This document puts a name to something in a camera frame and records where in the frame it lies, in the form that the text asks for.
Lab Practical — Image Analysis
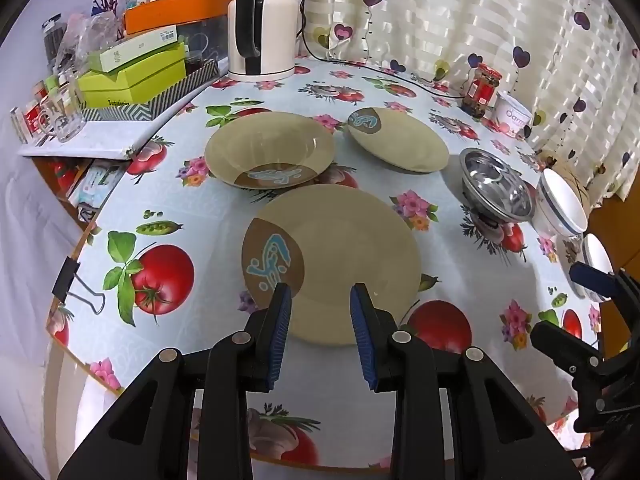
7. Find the clear plastic bag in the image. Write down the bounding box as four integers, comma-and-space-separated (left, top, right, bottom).
53, 11, 120, 75

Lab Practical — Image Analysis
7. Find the white electric kettle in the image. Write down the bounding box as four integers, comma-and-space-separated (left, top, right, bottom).
228, 0, 299, 82

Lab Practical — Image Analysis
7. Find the clear glass mug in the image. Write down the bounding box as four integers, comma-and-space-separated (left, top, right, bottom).
38, 81, 86, 143

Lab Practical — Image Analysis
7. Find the orange box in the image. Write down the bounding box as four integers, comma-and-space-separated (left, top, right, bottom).
124, 0, 232, 35

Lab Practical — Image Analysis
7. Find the burlap sack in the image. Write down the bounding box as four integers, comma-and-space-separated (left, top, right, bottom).
547, 157, 591, 216

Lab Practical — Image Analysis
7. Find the white green flat box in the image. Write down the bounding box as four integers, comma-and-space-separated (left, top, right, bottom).
88, 25, 178, 73

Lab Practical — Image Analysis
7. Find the fruit print tablecloth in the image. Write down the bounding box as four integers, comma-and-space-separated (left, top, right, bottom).
47, 60, 600, 469

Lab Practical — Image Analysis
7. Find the red lid sauce jar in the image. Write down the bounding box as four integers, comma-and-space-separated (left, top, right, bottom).
461, 63, 502, 119

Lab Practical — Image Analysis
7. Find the beige deep soup plate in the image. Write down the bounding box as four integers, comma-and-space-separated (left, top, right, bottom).
204, 112, 335, 191

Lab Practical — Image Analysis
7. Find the heart pattern curtain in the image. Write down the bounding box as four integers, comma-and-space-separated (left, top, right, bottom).
305, 0, 639, 204

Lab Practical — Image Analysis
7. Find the striped black white tray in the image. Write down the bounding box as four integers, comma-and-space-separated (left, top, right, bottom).
81, 60, 220, 122

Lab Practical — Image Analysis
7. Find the black power cable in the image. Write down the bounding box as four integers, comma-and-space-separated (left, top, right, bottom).
297, 0, 467, 100

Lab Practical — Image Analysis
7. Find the black binder clip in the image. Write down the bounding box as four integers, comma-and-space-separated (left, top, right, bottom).
52, 257, 106, 315

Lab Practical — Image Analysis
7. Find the wooden cabinet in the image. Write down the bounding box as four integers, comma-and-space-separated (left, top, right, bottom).
588, 177, 640, 358

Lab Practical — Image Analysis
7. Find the large beige plate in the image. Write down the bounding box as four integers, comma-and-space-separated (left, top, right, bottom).
241, 184, 422, 347

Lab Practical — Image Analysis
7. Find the stainless steel bowl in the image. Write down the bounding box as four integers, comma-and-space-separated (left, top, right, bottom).
459, 148, 535, 223

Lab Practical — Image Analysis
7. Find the small beige plate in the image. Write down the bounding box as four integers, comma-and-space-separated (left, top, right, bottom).
346, 107, 449, 174

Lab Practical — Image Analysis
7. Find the white bowl blue stripe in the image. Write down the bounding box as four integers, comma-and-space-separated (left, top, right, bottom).
530, 169, 588, 237
570, 233, 614, 304

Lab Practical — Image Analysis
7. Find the white yogurt tub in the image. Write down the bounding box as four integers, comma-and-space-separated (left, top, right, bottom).
492, 91, 533, 138

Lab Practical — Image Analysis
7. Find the lime green box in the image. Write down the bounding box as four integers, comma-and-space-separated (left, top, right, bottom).
77, 42, 186, 108

